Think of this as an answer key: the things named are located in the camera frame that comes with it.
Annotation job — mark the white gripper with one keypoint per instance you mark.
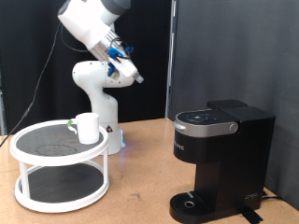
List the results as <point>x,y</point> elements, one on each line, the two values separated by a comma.
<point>126,69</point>

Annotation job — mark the black Keurig coffee machine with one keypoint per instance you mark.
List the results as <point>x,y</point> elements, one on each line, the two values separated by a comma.
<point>233,155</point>

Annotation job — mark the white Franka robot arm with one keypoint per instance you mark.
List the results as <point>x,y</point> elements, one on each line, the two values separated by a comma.
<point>99,93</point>

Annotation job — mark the black curtain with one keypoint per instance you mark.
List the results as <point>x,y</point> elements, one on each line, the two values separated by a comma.
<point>149,46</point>

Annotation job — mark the dark grey partition panel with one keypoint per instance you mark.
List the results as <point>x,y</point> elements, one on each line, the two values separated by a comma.
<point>233,46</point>

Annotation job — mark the white two-tier turntable shelf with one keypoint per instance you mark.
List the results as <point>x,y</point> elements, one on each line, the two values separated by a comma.
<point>62,183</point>

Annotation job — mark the black tape strip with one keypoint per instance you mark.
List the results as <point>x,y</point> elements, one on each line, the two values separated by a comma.
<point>252,216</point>

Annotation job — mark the white wrist camera blue mount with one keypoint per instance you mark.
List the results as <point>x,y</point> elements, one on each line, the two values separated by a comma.
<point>112,73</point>

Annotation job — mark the grey metal frame post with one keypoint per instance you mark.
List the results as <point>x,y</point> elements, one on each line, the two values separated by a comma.
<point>2,115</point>

